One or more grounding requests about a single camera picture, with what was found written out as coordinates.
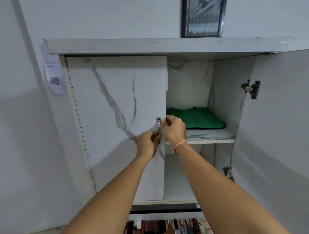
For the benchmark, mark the person's left forearm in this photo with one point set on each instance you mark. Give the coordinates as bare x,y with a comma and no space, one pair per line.
113,197

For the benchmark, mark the small metal door hinge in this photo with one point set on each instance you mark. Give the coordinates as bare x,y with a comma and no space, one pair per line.
227,171

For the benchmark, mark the white marble cabinet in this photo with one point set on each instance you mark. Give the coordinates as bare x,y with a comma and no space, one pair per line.
144,45

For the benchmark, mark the person's right hand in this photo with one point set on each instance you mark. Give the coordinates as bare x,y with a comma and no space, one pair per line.
175,131

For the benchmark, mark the white marble cabinet shelf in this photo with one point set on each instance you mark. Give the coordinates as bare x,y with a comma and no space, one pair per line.
210,136

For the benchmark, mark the person's left hand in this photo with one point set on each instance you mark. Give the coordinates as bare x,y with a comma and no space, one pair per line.
146,145

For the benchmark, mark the white paper notice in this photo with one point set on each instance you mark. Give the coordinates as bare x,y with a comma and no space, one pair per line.
54,72

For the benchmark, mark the row of colourful cosmetic items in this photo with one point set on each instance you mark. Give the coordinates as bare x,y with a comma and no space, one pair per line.
164,227

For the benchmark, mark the person's right forearm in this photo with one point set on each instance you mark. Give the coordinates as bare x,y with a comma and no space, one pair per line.
217,192

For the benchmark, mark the orange white thread wristband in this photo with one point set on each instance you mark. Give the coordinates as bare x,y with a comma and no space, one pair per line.
179,144

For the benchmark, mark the black framed picture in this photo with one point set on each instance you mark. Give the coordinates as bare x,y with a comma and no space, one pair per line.
204,18

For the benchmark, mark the person's left fingers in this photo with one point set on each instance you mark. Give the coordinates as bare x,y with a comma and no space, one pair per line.
156,137

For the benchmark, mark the large metal door hinge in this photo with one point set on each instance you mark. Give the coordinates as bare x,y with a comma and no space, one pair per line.
252,88

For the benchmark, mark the white marble cabinet door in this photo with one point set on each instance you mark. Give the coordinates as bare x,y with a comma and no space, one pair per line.
101,144

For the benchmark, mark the person's right fingers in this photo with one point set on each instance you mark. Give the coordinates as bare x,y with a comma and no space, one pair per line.
167,121

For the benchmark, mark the green cushion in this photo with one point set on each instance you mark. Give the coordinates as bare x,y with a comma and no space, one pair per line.
200,119

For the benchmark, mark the plain white open cabinet door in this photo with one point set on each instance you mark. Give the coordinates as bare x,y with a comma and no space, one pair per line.
277,132

